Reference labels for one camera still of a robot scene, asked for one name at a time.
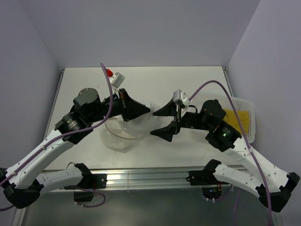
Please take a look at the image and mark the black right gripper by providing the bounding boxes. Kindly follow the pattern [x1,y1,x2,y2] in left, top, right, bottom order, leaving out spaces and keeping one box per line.
[150,95,213,141]

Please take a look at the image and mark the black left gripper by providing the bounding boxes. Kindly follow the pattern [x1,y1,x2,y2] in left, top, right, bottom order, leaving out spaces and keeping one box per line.
[87,88,150,123]

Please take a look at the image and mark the yellow bra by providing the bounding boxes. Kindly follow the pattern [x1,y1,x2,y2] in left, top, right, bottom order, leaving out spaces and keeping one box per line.
[222,108,250,129]

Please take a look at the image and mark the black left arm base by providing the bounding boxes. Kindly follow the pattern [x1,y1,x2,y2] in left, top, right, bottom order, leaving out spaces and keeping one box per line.
[64,162,107,208]

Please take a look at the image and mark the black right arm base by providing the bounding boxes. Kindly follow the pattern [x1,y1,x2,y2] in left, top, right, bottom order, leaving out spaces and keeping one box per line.
[186,160,223,201]

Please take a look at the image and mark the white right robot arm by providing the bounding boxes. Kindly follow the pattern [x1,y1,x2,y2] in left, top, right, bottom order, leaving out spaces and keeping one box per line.
[150,99,300,212]

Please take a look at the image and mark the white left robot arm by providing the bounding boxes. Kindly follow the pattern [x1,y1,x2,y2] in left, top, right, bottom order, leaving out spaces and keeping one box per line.
[0,88,150,209]

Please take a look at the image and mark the white plastic basket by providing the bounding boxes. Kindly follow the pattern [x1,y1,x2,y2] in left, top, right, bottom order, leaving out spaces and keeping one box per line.
[197,91,256,144]

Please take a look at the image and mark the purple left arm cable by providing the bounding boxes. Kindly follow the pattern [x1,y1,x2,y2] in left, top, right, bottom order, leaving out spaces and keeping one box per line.
[0,62,118,211]

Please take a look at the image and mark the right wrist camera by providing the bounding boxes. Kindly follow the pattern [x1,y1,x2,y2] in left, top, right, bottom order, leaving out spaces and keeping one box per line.
[173,89,190,108]

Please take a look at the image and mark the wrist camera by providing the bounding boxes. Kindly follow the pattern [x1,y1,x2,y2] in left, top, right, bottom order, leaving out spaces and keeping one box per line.
[173,89,190,108]
[106,69,125,89]

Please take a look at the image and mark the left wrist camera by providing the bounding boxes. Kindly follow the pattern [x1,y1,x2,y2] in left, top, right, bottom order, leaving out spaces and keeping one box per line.
[106,69,125,89]

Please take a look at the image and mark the aluminium table rail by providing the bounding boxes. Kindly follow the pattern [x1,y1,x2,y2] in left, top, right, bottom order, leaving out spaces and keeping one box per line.
[22,166,271,193]

